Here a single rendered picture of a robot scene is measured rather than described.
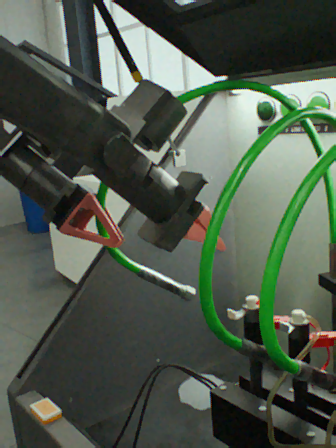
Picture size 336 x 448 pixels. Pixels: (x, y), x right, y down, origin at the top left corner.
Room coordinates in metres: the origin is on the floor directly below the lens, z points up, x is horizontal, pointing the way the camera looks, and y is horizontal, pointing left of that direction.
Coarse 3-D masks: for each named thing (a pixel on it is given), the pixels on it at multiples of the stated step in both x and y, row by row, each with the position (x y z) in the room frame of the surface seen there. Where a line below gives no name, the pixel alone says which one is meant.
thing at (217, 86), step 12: (216, 84) 0.73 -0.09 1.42; (228, 84) 0.73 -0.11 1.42; (240, 84) 0.74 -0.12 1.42; (252, 84) 0.74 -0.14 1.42; (180, 96) 0.71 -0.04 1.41; (192, 96) 0.72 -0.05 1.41; (276, 96) 0.75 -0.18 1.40; (288, 108) 0.76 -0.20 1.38; (300, 120) 0.76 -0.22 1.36; (312, 132) 0.76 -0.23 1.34; (312, 144) 0.77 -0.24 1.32; (324, 180) 0.78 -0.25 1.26; (96, 216) 0.68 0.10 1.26; (108, 252) 0.69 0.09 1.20; (120, 252) 0.69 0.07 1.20; (132, 264) 0.69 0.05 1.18
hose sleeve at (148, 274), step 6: (144, 270) 0.69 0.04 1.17; (150, 270) 0.70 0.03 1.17; (138, 276) 0.69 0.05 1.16; (144, 276) 0.69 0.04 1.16; (150, 276) 0.69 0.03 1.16; (156, 276) 0.70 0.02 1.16; (162, 276) 0.70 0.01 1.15; (150, 282) 0.70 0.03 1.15; (156, 282) 0.70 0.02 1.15; (162, 282) 0.70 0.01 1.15; (168, 282) 0.70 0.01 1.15; (174, 282) 0.70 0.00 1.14; (162, 288) 0.70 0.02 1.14; (168, 288) 0.70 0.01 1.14; (174, 288) 0.70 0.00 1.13; (180, 288) 0.70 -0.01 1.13; (180, 294) 0.70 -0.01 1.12
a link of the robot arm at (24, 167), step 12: (24, 132) 0.72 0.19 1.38; (12, 144) 0.70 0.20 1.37; (24, 144) 0.72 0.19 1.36; (36, 144) 0.71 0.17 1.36; (12, 156) 0.69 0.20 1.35; (24, 156) 0.70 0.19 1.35; (36, 156) 0.71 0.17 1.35; (48, 156) 0.73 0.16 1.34; (0, 168) 0.70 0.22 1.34; (12, 168) 0.69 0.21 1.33; (24, 168) 0.69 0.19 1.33; (12, 180) 0.70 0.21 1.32; (24, 180) 0.69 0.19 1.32
